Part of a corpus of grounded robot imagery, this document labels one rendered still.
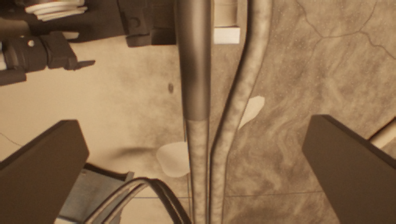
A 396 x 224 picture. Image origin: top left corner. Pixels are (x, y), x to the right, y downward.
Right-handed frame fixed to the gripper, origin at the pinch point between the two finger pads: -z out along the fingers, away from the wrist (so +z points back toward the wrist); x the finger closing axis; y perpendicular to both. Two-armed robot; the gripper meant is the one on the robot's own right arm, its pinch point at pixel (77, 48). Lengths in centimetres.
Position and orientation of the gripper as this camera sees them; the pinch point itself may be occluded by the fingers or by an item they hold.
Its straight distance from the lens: 70.5
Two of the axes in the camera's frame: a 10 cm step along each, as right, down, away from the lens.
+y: 6.8, -4.5, -5.9
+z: -4.8, 3.3, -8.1
